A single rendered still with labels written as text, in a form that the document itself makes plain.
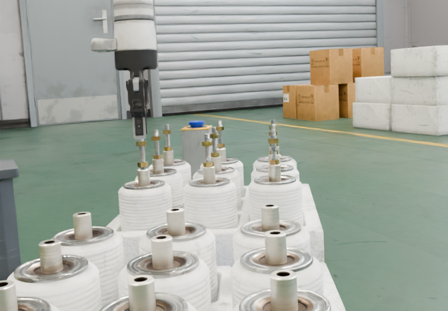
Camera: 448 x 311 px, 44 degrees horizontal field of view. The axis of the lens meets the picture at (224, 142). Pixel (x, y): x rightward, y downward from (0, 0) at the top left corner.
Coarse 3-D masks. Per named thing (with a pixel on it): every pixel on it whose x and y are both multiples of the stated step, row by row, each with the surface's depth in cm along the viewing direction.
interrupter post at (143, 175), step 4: (148, 168) 102; (140, 172) 101; (144, 172) 101; (148, 172) 101; (140, 176) 101; (144, 176) 101; (148, 176) 101; (140, 180) 101; (144, 180) 101; (148, 180) 101; (140, 184) 101; (144, 184) 101; (148, 184) 101
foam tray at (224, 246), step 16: (304, 192) 122; (304, 208) 108; (112, 224) 103; (240, 224) 99; (304, 224) 102; (320, 224) 96; (128, 240) 96; (224, 240) 94; (320, 240) 93; (128, 256) 96; (224, 256) 95; (320, 256) 93
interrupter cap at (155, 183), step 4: (152, 180) 105; (156, 180) 105; (160, 180) 104; (124, 184) 102; (128, 184) 102; (132, 184) 102; (136, 184) 103; (152, 184) 103; (156, 184) 101; (160, 184) 100; (164, 184) 102; (128, 188) 99; (132, 188) 99; (136, 188) 98; (140, 188) 98; (144, 188) 98; (148, 188) 99; (152, 188) 99
